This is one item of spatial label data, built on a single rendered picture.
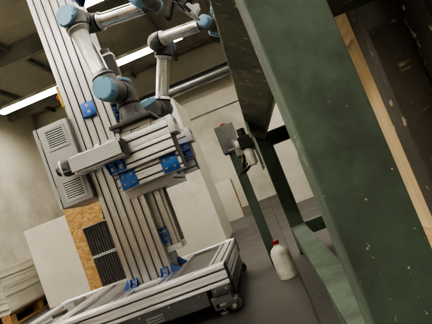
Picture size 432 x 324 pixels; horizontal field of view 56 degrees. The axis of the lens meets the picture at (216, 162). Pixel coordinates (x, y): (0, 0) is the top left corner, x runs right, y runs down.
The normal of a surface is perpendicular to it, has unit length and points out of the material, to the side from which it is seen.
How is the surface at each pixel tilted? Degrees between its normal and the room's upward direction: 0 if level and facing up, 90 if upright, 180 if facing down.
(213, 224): 90
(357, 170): 90
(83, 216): 90
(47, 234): 90
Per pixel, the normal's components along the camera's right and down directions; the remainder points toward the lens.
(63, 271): -0.11, -0.04
